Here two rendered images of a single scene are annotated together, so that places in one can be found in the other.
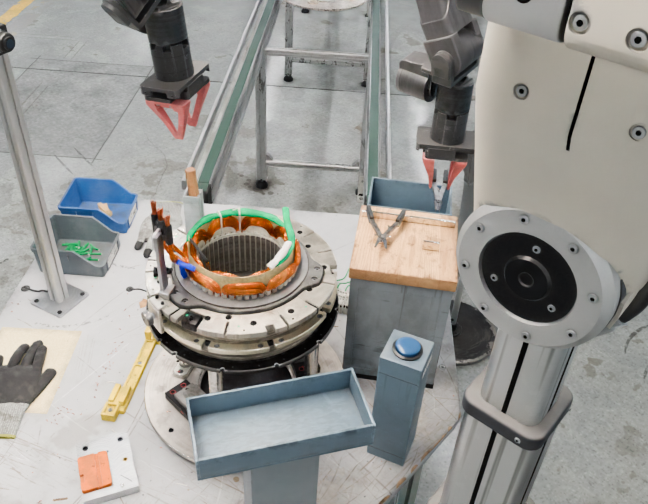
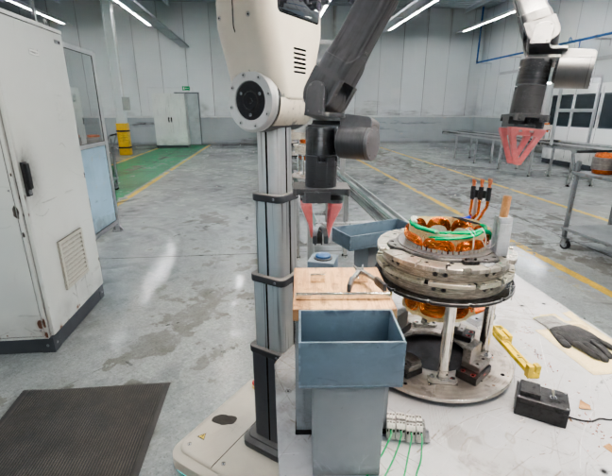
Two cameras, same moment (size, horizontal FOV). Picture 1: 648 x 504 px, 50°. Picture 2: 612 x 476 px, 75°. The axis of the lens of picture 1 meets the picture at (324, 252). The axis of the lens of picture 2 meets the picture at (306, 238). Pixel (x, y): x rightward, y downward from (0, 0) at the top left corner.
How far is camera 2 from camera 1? 1.83 m
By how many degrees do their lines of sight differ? 123
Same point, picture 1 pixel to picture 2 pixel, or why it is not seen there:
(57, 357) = (579, 356)
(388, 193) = (380, 360)
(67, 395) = (537, 338)
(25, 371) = (578, 338)
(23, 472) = (508, 310)
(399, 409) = not seen: hidden behind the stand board
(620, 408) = not seen: outside the picture
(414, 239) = (332, 287)
